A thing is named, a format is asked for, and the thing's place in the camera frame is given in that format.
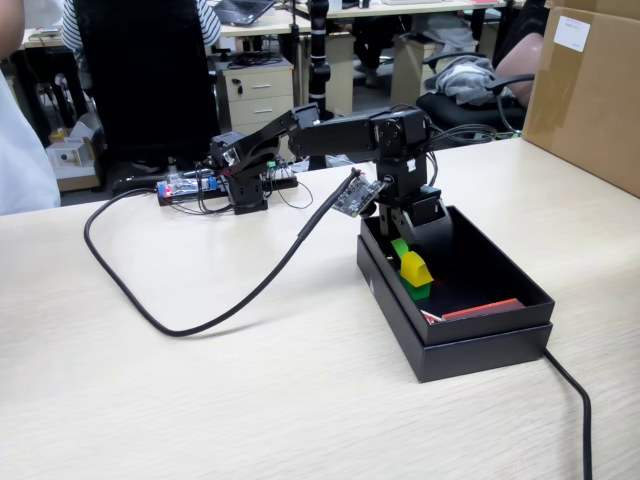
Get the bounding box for large brown cardboard box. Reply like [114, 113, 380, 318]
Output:
[521, 0, 640, 200]

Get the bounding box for black open box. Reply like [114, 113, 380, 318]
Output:
[355, 234, 555, 385]

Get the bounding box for dark open laptop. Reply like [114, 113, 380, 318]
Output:
[213, 0, 277, 27]

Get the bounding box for yellow wooden cube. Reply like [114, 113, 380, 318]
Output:
[400, 250, 435, 290]

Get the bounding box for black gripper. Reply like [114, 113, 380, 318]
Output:
[378, 185, 454, 282]

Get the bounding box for bare forearm of standing person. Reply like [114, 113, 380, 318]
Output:
[0, 0, 26, 57]

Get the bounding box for thin black desk stand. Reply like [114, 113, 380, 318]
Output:
[285, 0, 302, 107]

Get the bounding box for thick black power cable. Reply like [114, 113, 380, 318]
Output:
[543, 348, 595, 480]

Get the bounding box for bare circuit board camera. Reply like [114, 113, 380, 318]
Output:
[333, 172, 387, 220]

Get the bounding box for black cable pile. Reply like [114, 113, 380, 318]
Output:
[227, 48, 285, 71]

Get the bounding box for plain beige pedestal cabinet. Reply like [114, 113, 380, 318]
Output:
[389, 32, 481, 135]

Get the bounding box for person in striped shirt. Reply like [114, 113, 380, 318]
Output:
[60, 0, 223, 57]

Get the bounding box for legs in dark trousers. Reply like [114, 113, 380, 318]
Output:
[353, 14, 397, 89]

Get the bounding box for white box with camera print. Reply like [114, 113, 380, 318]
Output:
[46, 141, 96, 171]

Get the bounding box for black flat base bar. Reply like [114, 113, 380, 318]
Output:
[158, 195, 236, 208]

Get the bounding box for green wooden cube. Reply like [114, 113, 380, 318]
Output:
[399, 277, 434, 302]

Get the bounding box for person in white shirt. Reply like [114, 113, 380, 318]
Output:
[0, 69, 62, 217]

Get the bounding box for thin black servo wires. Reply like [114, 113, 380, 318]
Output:
[197, 122, 499, 216]

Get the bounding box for black mesh office chair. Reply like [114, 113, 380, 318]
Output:
[72, 0, 221, 194]

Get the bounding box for gray crumpled clothing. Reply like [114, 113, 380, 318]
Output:
[428, 54, 516, 107]

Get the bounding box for red flat card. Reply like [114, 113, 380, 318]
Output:
[441, 297, 526, 321]

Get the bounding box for white breadboard green terminals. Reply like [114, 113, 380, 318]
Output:
[262, 158, 304, 190]

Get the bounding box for beige office desk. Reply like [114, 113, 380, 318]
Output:
[204, 0, 524, 114]

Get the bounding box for beige drawer cabinet with lock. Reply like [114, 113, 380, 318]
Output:
[215, 53, 297, 146]

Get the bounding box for thick black camera cable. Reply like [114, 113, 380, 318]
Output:
[83, 167, 364, 337]

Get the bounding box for black armrest office chair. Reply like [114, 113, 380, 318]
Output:
[414, 49, 537, 147]

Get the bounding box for white shipping label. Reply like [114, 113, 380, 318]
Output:
[554, 14, 592, 52]

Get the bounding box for black cardboard box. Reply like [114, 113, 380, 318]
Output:
[359, 204, 557, 347]

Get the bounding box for blue controller circuit board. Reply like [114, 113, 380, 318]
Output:
[156, 174, 224, 201]

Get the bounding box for black jointed pole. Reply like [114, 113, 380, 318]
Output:
[305, 0, 334, 171]

